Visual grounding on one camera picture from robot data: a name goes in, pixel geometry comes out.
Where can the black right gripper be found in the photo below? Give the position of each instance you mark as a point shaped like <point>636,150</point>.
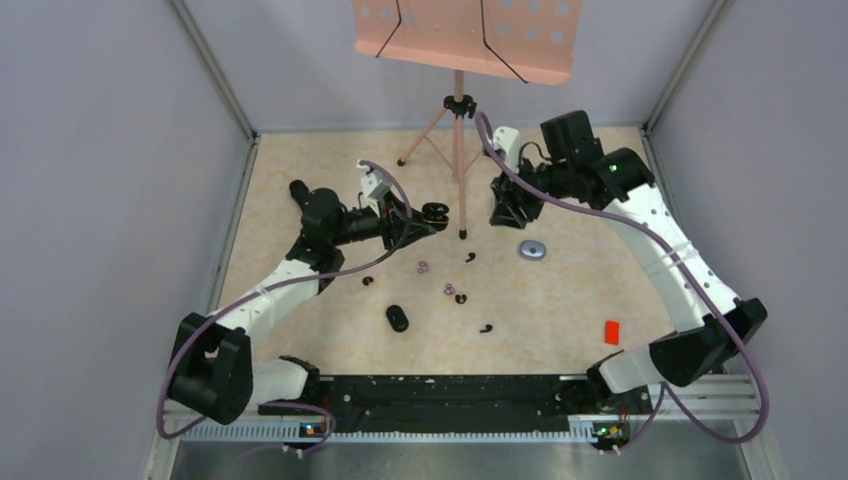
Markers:
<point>511,209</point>

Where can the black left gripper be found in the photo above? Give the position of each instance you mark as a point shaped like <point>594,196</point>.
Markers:
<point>391,228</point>

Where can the black earbud charging case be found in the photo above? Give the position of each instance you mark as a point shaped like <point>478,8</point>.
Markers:
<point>436,215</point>

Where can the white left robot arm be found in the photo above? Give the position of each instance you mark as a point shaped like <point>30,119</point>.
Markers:
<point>212,363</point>

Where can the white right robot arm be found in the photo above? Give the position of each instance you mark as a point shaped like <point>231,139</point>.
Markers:
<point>707,316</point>

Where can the grey blue oval case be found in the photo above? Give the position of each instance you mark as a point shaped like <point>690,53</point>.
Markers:
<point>532,250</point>

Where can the red rectangular block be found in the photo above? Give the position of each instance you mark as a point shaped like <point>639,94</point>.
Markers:
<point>612,332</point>

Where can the pink music stand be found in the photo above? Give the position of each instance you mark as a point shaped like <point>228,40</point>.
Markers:
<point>530,41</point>

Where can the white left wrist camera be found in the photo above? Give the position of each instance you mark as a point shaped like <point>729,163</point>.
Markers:
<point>374,186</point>

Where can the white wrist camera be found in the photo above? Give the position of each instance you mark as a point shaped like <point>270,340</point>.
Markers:
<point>507,143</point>
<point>374,186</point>

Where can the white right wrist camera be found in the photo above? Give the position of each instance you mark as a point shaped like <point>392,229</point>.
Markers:
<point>507,143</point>

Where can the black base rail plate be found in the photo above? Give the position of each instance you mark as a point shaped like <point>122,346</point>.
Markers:
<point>457,404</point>

